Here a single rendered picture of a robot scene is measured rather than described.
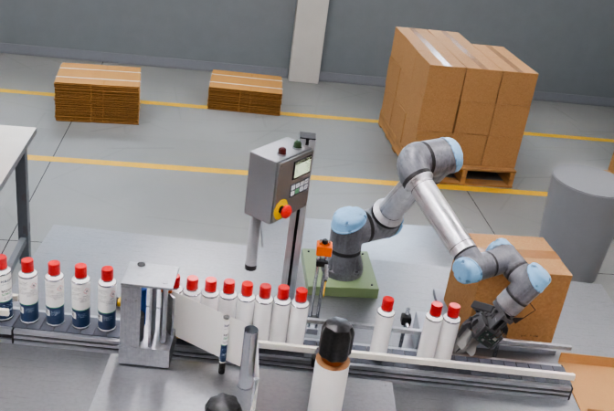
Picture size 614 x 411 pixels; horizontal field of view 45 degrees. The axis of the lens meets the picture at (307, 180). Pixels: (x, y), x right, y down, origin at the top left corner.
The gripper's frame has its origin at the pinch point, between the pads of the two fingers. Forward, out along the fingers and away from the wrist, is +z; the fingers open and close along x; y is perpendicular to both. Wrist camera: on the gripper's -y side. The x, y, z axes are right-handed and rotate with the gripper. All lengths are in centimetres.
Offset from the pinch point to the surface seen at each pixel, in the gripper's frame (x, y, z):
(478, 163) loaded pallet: 118, -338, 21
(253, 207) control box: -75, -2, -1
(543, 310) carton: 23.2, -17.6, -19.3
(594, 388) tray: 43.9, -0.5, -13.7
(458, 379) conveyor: 3.9, 6.0, 5.6
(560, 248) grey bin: 133, -204, 5
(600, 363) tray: 48, -12, -18
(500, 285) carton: 4.8, -15.7, -18.5
